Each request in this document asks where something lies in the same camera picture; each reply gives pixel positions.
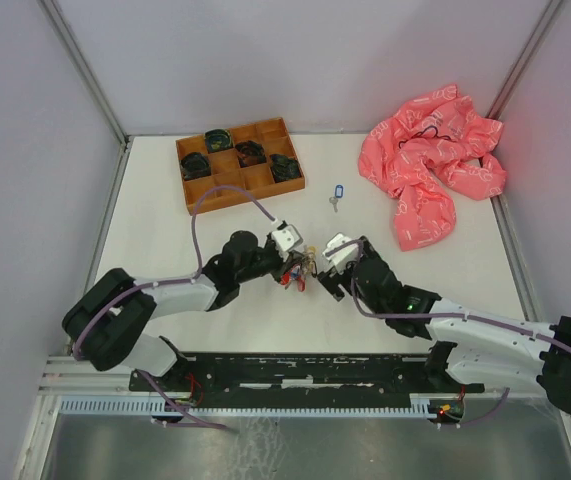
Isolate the red carabiner keyring with keys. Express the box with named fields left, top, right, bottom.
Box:
left=279, top=246, right=318, bottom=292

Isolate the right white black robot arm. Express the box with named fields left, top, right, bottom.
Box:
left=318, top=234, right=571, bottom=415

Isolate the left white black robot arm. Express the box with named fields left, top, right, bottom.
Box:
left=62, top=224, right=303, bottom=390

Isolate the key with blue tag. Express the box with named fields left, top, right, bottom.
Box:
left=329, top=184, right=344, bottom=213

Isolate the dark rolled item right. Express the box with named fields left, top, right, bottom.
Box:
left=270, top=154, right=301, bottom=183

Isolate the dark rolled item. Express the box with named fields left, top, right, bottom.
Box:
left=204, top=129, right=233, bottom=153
left=270, top=154, right=301, bottom=183
left=180, top=152, right=211, bottom=181
left=235, top=140, right=267, bottom=168

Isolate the wooden compartment tray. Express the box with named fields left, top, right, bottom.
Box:
left=175, top=117, right=306, bottom=213

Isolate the dark rolled item middle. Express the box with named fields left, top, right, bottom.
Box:
left=235, top=140, right=267, bottom=168

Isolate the dark rolled item left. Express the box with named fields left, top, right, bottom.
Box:
left=180, top=152, right=211, bottom=181

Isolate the dark rolled item top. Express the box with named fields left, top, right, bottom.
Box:
left=204, top=129, right=233, bottom=153

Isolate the pink patterned cloth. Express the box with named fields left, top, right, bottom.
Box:
left=358, top=84, right=507, bottom=251

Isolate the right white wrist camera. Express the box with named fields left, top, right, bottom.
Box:
left=321, top=232, right=359, bottom=272

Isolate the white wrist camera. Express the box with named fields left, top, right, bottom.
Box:
left=321, top=232, right=359, bottom=272
left=269, top=221, right=303, bottom=257

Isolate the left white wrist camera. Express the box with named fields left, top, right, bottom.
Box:
left=269, top=221, right=303, bottom=257

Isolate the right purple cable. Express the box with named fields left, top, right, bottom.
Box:
left=327, top=239, right=571, bottom=429

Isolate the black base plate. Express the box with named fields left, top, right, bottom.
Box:
left=154, top=352, right=484, bottom=394

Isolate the aluminium frame rail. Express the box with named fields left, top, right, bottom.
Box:
left=39, top=354, right=136, bottom=399

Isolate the white slotted cable duct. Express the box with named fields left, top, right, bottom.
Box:
left=58, top=394, right=441, bottom=416

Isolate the right aluminium frame post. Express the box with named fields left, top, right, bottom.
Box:
left=487, top=0, right=567, bottom=120

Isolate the aluminium frame post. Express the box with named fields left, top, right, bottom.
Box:
left=37, top=0, right=129, bottom=145
left=487, top=0, right=567, bottom=120

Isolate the left aluminium frame post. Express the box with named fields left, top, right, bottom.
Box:
left=37, top=0, right=129, bottom=145

